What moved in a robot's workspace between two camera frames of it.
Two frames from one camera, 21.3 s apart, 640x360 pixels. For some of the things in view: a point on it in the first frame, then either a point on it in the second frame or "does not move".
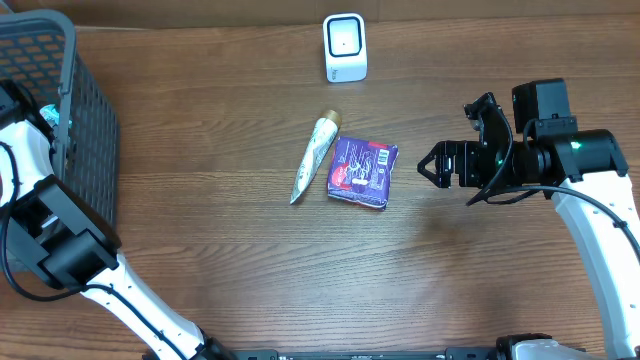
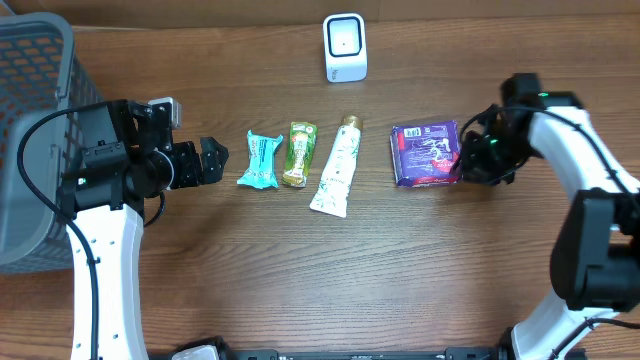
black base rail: x=450 y=354 does not move
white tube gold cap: x=323 y=135 to x=332 y=195
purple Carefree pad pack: x=362 y=172 to x=426 y=154
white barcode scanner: x=345 y=47 does not move
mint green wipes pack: x=50 y=114 to x=261 y=171
